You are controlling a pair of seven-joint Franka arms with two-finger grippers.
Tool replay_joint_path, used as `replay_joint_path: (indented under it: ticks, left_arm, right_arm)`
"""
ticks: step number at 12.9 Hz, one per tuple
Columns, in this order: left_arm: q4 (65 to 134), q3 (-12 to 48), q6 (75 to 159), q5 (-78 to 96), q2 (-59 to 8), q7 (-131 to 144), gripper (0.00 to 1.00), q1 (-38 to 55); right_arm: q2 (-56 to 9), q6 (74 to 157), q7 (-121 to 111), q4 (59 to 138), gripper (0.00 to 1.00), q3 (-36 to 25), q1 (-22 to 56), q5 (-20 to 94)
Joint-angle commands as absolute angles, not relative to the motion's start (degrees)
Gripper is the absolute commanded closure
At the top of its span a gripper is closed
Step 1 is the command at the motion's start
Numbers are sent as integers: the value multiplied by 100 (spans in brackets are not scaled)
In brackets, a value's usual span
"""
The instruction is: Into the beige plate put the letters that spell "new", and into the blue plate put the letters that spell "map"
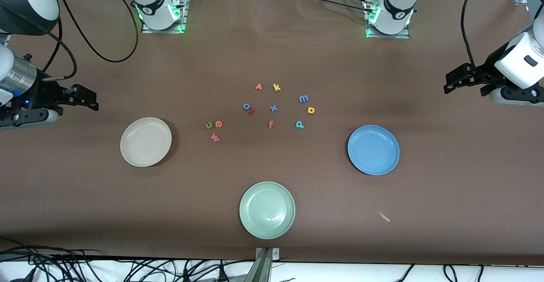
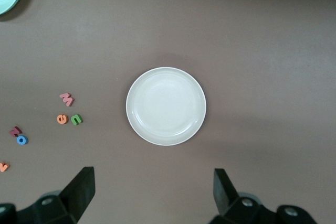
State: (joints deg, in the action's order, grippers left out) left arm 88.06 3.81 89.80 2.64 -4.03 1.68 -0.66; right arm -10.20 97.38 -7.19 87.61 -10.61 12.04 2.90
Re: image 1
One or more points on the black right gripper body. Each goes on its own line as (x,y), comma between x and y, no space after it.
(42,91)

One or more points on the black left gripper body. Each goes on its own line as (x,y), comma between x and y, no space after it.
(485,73)

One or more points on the red letter w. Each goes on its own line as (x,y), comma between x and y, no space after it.
(215,137)

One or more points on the blue letter m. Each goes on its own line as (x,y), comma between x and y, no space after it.
(303,98)

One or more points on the teal letter p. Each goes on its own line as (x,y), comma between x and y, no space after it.
(299,124)

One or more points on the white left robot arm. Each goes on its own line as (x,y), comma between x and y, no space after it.
(395,9)

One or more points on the beige plate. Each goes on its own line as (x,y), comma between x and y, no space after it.
(145,142)

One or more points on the blue plate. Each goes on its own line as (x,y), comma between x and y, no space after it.
(374,150)

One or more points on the brown table cover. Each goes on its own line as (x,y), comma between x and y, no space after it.
(85,209)

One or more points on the small grey tape scrap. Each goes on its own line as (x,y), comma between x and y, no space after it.
(384,217)

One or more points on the green plate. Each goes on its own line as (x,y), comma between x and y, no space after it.
(267,209)

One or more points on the aluminium frame rail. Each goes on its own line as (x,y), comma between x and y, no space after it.
(3,39)

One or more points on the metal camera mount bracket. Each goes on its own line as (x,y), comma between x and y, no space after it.
(264,269)

